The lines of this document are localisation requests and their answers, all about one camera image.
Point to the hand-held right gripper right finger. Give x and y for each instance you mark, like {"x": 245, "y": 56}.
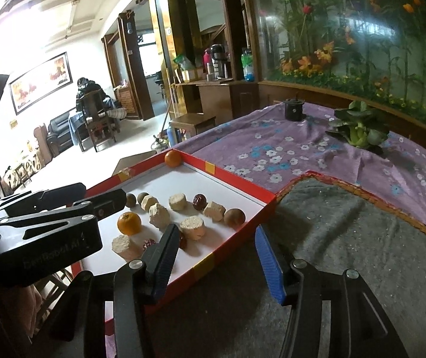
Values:
{"x": 270, "y": 264}

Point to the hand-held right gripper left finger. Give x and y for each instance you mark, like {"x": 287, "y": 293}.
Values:
{"x": 162, "y": 264}

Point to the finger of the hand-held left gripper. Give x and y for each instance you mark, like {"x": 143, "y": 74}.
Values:
{"x": 60, "y": 192}
{"x": 112, "y": 201}

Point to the brown round fruit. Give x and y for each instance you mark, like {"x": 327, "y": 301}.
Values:
{"x": 142, "y": 197}
{"x": 130, "y": 200}
{"x": 234, "y": 217}

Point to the orange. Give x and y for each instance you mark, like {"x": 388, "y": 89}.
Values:
{"x": 129, "y": 223}
{"x": 172, "y": 159}

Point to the cream cylindrical food chunk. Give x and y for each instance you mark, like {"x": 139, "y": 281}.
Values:
{"x": 125, "y": 247}
{"x": 213, "y": 211}
{"x": 149, "y": 202}
{"x": 193, "y": 227}
{"x": 159, "y": 215}
{"x": 177, "y": 202}

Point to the red cardboard box white inside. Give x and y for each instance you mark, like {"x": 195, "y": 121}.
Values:
{"x": 198, "y": 182}

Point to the flat cardboard sheet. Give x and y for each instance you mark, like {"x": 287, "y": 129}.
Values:
{"x": 134, "y": 162}

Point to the black leather sofa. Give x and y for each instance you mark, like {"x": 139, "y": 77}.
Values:
{"x": 60, "y": 130}

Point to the wooden chair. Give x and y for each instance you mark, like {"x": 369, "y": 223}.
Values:
{"x": 99, "y": 123}

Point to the grey felt mat red border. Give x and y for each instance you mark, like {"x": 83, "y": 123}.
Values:
{"x": 347, "y": 238}

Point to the blue bottle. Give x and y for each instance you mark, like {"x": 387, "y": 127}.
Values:
{"x": 170, "y": 136}

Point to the wicker basket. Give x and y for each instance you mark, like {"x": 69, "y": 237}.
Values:
{"x": 125, "y": 99}

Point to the small wooden stool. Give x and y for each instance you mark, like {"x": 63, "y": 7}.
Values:
{"x": 192, "y": 121}

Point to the wooden side cabinet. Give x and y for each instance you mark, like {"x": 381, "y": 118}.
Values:
{"x": 220, "y": 99}

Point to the black cylindrical holder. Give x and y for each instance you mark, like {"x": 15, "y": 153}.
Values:
{"x": 294, "y": 110}

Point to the green bok choy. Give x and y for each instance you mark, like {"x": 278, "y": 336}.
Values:
{"x": 358, "y": 130}

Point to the pink bottle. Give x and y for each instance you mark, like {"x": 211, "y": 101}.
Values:
{"x": 207, "y": 63}

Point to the black steel thermos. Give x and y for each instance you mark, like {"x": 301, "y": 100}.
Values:
{"x": 217, "y": 61}

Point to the green plastic bottle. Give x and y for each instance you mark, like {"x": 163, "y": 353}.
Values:
{"x": 247, "y": 65}

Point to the framed red wall painting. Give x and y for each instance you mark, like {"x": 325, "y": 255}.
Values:
{"x": 39, "y": 82}

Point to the flower garden wall mural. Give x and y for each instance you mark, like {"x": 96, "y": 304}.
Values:
{"x": 347, "y": 26}

